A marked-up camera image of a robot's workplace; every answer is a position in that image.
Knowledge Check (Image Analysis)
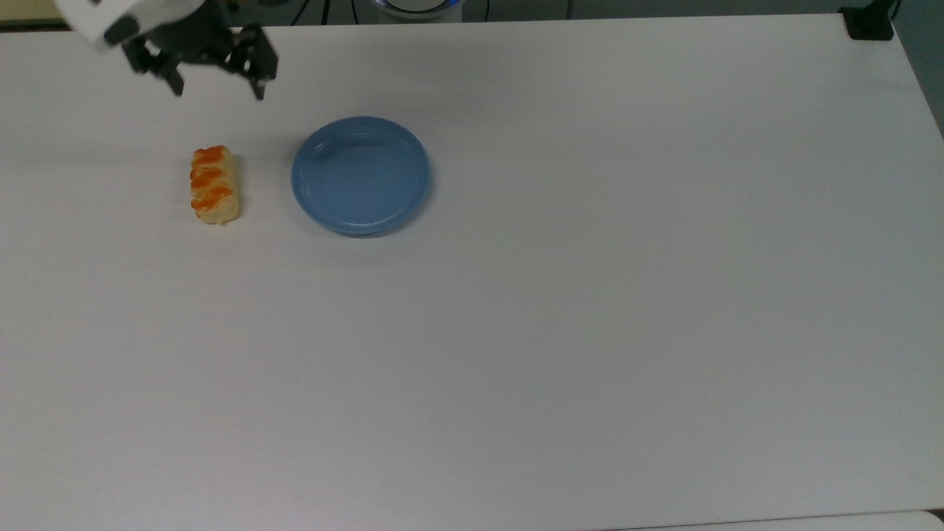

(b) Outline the black table clamp mount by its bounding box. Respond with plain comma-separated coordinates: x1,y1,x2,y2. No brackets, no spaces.
839,0,903,41

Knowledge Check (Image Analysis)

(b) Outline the blue round plate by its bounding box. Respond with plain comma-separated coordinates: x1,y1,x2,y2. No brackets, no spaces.
290,116,431,237

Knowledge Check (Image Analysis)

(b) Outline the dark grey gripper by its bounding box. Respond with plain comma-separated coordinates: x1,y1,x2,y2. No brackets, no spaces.
104,0,280,102

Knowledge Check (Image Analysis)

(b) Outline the bread roll with orange stripes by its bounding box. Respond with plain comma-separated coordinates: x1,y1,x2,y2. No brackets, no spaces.
190,145,242,227

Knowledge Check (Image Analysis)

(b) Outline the white robot base with blue ring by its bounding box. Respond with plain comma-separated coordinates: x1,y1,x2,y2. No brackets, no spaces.
369,0,467,24

